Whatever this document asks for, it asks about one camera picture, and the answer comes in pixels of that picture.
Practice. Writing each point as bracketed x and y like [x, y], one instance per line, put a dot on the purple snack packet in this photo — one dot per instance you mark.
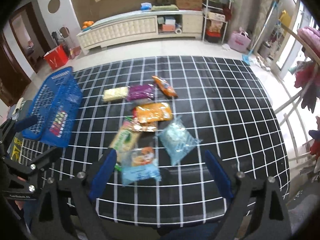
[138, 92]

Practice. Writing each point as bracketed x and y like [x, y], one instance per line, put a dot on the blue plastic basket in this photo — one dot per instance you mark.
[56, 106]

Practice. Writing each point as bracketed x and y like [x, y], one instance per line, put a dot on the orange striped snack packet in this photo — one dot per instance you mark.
[164, 87]

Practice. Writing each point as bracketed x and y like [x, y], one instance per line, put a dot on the blue orange snack bag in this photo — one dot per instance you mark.
[138, 165]

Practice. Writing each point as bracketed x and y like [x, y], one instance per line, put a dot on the oranges on cabinet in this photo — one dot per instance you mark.
[87, 24]

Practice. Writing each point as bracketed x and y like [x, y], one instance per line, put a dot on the brown cardboard box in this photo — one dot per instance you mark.
[189, 4]

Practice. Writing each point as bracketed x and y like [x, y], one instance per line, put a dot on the person's left hand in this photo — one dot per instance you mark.
[20, 204]

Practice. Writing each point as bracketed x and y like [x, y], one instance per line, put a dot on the pink gift bag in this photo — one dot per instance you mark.
[239, 40]

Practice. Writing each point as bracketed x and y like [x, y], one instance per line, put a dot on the light blue snack packet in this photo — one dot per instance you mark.
[177, 140]

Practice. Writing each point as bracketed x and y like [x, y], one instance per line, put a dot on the clear-wrapped cracker pack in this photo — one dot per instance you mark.
[115, 94]

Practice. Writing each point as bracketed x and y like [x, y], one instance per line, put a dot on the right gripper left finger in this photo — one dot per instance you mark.
[52, 218]

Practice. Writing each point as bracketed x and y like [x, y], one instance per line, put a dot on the red potato chip packet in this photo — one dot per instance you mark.
[136, 126]

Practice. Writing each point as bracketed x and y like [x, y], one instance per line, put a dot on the red yellow snack pouch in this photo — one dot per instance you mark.
[15, 149]

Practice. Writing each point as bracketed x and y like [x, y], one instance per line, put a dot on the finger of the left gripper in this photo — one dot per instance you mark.
[25, 123]

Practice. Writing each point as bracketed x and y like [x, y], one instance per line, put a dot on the brown wooden door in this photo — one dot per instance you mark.
[23, 45]

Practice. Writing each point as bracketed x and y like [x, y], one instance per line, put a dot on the red gift bag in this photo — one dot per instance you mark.
[56, 58]

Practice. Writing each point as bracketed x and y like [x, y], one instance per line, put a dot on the black white grid tablecloth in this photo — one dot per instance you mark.
[220, 106]

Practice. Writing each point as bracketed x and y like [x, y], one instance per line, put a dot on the cream tv cabinet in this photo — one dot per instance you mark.
[141, 25]

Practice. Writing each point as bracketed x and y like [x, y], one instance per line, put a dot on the green cracker pack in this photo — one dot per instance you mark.
[125, 140]

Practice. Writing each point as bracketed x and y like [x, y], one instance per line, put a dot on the white metal shelf rack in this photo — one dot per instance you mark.
[216, 17]

